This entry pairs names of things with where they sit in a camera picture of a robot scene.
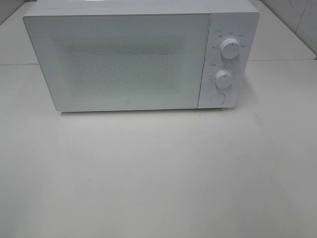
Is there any round white door release button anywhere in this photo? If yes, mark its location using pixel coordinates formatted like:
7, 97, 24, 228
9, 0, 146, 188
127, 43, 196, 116
211, 93, 226, 105

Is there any white microwave knob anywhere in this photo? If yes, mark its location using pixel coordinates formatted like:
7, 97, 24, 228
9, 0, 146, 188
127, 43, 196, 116
214, 70, 233, 89
220, 36, 241, 60

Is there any white microwave door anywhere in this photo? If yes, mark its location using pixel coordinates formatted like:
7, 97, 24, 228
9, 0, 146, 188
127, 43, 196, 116
24, 14, 210, 112

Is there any white microwave oven body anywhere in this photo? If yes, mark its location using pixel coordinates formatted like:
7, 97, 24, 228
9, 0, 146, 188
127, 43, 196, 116
23, 0, 260, 109

